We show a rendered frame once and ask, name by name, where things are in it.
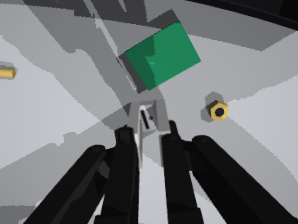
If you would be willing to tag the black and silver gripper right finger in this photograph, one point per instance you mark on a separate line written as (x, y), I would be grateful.
(237, 196)

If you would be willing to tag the yellow hex nut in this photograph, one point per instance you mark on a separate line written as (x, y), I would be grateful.
(218, 110)

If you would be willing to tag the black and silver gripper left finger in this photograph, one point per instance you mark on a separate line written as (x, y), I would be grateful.
(74, 199)

